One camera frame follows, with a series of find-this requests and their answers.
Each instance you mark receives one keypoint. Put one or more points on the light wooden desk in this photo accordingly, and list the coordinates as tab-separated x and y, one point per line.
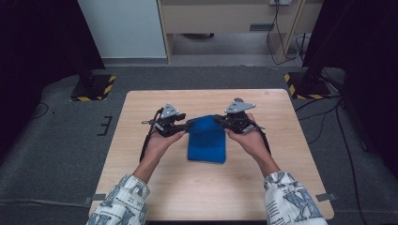
219	17

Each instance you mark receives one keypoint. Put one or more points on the white panel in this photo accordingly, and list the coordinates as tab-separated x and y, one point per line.
122	28

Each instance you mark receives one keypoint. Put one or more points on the person's left hand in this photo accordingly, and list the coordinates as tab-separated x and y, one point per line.
159	145

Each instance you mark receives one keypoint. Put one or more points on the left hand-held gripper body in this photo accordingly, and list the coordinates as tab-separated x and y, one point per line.
167	123

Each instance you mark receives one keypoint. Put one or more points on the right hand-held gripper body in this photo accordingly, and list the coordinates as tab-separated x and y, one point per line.
238	122

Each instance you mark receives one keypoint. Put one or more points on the white power strip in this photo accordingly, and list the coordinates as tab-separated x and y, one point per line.
280	2

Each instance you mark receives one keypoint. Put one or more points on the black yellow striped stand base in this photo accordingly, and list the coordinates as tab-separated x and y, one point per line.
308	87
94	89

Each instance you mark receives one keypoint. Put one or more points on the person's right hand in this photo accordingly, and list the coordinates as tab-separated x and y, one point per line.
252	142

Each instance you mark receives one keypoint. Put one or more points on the black curtain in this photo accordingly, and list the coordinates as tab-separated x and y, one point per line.
366	47
37	47

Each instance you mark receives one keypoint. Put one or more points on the blue cloth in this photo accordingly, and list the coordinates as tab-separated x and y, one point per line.
206	143

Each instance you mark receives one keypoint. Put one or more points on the dark round disc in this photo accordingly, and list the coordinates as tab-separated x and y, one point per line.
238	99

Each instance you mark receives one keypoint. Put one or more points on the grey tape piece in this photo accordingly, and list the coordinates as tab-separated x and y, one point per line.
326	197
97	197

